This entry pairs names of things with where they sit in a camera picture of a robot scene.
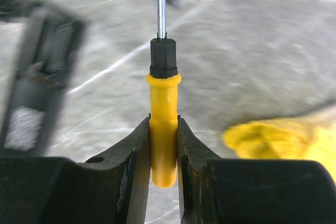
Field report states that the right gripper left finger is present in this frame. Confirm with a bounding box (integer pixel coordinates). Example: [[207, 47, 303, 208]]
[[1, 119, 150, 223]]

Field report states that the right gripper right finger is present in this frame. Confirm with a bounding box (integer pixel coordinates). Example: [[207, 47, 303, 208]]
[[177, 118, 335, 223]]

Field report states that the black remote control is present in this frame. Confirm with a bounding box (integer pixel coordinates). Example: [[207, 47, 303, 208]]
[[1, 5, 85, 157]]

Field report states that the yellow white cabbage toy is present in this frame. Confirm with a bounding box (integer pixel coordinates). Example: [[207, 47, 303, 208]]
[[222, 106, 335, 178]]

